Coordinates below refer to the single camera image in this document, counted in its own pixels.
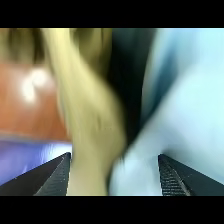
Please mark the mustard yellow shirt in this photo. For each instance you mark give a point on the mustard yellow shirt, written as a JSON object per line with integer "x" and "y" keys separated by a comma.
{"x": 90, "y": 116}

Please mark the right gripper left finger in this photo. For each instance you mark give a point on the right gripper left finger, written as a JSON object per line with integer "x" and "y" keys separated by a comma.
{"x": 50, "y": 176}

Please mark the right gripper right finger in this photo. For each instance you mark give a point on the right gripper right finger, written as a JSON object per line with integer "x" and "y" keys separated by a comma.
{"x": 180, "y": 181}

